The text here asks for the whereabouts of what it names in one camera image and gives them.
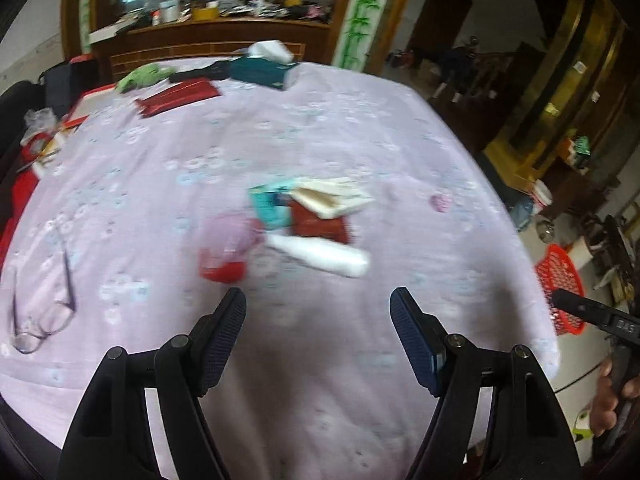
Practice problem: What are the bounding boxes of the purple and red wrapper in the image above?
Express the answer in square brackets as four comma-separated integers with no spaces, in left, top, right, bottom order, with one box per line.
[198,212,262,285]

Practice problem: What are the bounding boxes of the white spray bottle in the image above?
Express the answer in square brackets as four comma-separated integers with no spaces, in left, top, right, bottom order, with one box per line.
[264,233,370,278]

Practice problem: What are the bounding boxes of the teal tissue pack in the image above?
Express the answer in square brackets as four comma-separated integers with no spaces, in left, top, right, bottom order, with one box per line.
[248,178,302,230]

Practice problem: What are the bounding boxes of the dark red snack wrapper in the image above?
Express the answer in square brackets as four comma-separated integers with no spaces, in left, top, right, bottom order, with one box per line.
[290,200,349,244]

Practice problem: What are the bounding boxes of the long white cardboard box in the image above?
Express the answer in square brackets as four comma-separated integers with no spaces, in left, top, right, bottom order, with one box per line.
[288,177,374,220]

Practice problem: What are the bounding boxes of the red mesh trash basket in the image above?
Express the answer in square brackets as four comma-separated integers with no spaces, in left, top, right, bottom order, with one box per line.
[535,244,586,336]

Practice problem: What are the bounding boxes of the person's right hand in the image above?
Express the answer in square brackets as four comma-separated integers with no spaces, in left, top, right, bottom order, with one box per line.
[589,358,640,437]

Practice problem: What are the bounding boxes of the metal kettle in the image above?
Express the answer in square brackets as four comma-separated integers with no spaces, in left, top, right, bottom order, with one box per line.
[536,218,555,244]

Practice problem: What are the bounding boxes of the eyeglasses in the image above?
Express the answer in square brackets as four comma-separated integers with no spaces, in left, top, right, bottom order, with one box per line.
[10,231,77,356]

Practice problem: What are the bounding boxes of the white plastic bucket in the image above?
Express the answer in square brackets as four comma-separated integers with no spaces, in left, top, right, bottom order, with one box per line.
[529,180,553,214]

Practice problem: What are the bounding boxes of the small purple wrapper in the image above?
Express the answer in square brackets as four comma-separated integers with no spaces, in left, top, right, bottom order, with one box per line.
[430,193,452,214]

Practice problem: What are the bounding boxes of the red cloth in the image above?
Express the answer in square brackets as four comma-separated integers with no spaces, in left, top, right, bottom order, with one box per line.
[0,131,52,263]

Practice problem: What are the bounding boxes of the purple floral bed sheet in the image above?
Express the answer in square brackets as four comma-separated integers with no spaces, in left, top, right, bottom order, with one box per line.
[1,64,560,479]

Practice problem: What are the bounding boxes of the red white flat box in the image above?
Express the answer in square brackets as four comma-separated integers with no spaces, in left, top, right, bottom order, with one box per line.
[62,84,116,129]

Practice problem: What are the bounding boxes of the green cloth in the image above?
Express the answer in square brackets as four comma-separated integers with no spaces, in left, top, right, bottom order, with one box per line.
[116,63,176,93]

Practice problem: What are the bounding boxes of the black remote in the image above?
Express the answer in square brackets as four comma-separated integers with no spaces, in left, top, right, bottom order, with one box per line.
[168,60,231,84]

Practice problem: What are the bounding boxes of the teal tissue box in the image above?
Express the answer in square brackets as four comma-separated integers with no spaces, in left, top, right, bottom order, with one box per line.
[230,40,299,91]

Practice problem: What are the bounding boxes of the wooden headboard cabinet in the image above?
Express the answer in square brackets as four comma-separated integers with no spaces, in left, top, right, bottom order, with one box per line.
[92,18,336,81]

